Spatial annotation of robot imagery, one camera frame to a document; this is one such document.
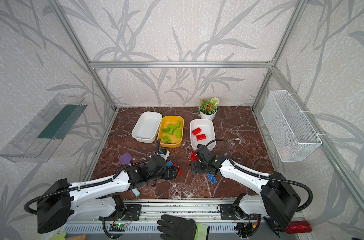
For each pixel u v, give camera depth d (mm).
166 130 1048
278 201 407
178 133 1023
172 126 1064
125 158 935
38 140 647
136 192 790
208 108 1006
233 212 660
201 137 1018
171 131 1027
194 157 962
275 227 679
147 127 1083
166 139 996
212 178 831
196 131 1046
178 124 1079
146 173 609
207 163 632
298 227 661
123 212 663
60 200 402
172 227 685
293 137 611
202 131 1052
